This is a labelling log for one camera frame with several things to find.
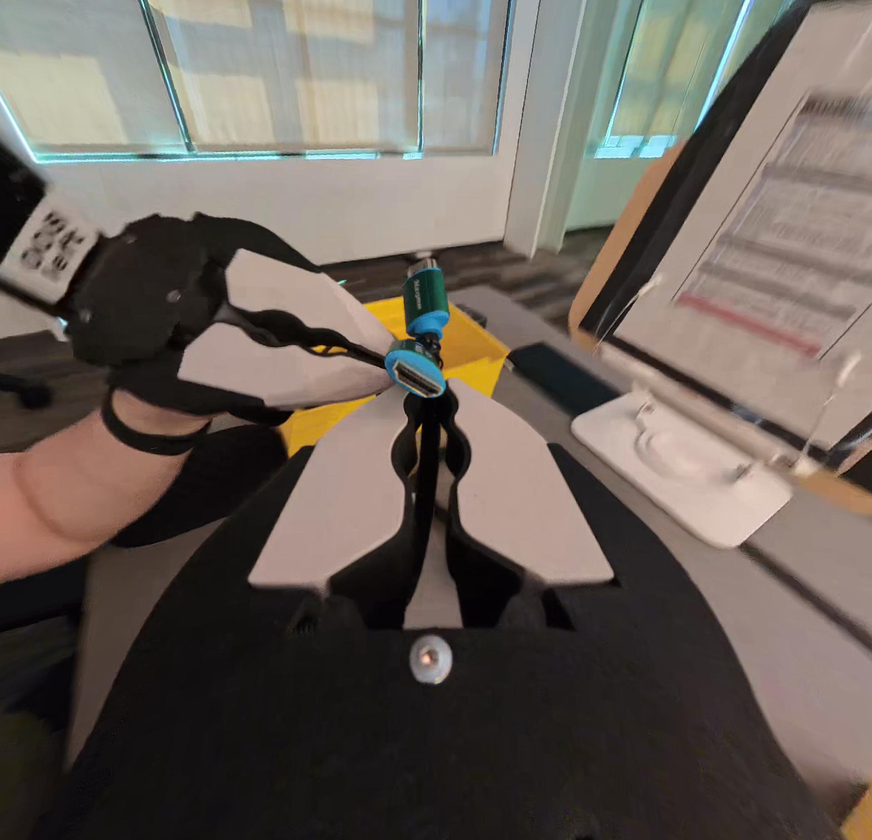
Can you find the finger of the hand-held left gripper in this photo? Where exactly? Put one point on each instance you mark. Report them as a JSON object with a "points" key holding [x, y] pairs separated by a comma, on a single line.
{"points": [[300, 288], [272, 377]]}

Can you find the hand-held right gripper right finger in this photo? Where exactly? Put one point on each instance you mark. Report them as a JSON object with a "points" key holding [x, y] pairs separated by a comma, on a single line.
{"points": [[524, 513]]}

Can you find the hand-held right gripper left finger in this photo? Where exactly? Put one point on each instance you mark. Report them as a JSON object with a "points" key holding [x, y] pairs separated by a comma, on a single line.
{"points": [[340, 513]]}

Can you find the person's left forearm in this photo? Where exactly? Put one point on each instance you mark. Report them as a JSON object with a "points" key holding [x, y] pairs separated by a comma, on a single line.
{"points": [[20, 513]]}

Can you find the person's left hand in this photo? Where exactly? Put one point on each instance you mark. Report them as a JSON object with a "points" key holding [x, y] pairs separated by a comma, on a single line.
{"points": [[116, 479]]}

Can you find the dark blue flat case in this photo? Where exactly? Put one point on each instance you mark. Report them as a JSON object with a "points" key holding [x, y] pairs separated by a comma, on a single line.
{"points": [[558, 377]]}

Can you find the white stand base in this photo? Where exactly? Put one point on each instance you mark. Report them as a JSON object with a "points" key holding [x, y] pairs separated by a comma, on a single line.
{"points": [[715, 506]]}

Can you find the window with blinds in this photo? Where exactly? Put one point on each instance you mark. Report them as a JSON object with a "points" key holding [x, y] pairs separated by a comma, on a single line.
{"points": [[661, 57], [272, 57]]}

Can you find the wooden-edged sign board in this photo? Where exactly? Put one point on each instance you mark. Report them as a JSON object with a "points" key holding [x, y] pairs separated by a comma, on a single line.
{"points": [[627, 240]]}

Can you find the clear acrylic sign holder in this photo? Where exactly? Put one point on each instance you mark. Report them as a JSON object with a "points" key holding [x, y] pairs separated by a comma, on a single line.
{"points": [[770, 240]]}

